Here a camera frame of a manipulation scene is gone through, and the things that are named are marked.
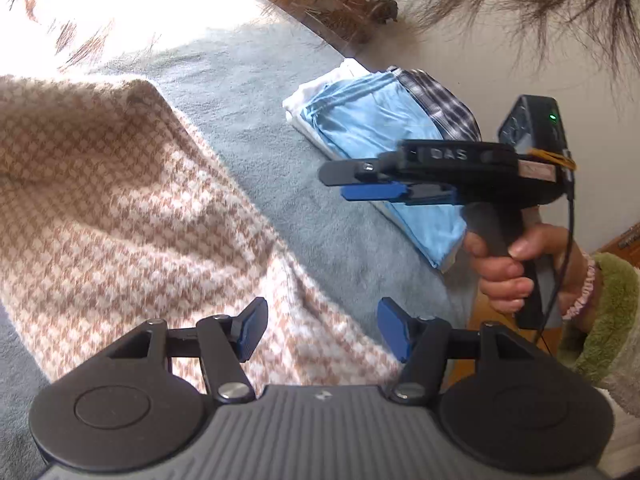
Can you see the person's right hand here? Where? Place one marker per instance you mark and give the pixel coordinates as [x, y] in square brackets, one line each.
[500, 280]

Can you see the blue plaid shirt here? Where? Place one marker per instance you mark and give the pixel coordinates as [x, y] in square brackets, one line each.
[440, 105]

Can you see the person's right forearm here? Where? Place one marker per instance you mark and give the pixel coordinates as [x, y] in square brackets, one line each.
[610, 320]

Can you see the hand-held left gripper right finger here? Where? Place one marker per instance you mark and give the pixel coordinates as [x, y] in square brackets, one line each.
[392, 330]

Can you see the grey bed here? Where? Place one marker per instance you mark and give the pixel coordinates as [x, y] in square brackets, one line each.
[280, 160]

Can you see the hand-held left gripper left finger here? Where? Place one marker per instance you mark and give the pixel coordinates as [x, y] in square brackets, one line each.
[252, 330]

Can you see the white folded cloth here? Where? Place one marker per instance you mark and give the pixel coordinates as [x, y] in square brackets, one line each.
[310, 105]

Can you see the pink houndstooth sweater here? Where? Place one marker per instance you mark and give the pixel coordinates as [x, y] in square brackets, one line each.
[125, 185]

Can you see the light blue folded cloth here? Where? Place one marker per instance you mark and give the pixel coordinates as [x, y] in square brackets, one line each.
[380, 125]

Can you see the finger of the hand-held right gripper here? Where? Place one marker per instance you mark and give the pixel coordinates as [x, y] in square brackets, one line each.
[375, 193]
[350, 172]

